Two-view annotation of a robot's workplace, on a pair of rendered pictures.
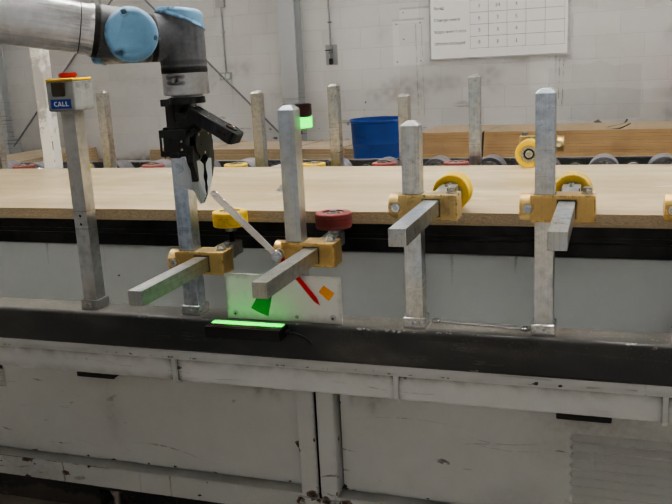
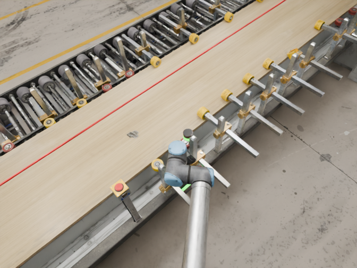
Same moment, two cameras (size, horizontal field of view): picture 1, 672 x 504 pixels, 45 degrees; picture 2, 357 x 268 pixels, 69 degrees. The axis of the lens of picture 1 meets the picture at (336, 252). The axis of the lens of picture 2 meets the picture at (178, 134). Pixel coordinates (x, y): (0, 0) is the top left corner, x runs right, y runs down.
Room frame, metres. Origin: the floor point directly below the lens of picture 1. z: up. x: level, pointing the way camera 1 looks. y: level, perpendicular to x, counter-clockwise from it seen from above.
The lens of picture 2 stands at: (1.25, 0.83, 2.44)
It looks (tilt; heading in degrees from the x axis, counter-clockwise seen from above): 56 degrees down; 304
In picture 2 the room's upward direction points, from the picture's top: 5 degrees counter-clockwise
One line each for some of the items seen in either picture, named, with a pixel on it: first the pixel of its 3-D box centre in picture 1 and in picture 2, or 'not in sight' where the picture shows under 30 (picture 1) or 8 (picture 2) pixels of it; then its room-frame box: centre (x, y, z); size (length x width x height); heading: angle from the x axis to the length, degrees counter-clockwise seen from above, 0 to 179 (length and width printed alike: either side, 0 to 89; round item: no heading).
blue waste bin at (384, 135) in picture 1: (381, 154); not in sight; (7.54, -0.47, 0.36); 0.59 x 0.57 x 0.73; 158
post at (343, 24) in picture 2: not in sight; (334, 42); (1.08, -1.57, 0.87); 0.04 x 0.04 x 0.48; 71
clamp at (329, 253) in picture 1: (307, 251); (195, 159); (1.64, 0.06, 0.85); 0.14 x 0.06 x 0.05; 71
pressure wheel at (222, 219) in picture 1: (231, 233); (158, 167); (1.83, 0.24, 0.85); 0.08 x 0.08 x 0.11
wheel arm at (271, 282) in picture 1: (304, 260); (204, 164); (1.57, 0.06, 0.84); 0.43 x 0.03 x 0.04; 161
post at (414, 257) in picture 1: (414, 243); (219, 138); (1.57, -0.16, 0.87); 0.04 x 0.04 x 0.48; 71
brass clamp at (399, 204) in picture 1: (424, 205); (222, 130); (1.56, -0.18, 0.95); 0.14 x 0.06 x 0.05; 71
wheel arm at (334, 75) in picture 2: not in sight; (319, 67); (1.13, -1.10, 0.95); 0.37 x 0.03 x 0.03; 161
